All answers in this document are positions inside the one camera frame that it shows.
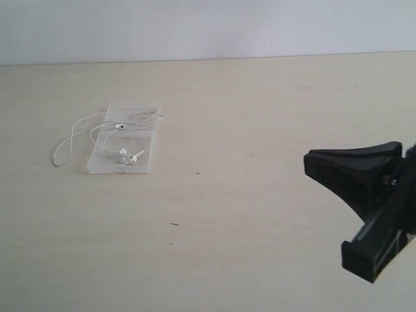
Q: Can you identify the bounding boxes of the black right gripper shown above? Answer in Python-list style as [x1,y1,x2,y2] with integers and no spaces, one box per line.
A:
[304,141,415,283]

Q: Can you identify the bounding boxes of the white wired earphones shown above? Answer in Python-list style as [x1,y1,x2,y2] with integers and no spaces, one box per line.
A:
[53,110,165,167]

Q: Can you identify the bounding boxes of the clear plastic storage case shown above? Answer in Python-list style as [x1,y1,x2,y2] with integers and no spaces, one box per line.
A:
[86,102,163,174]

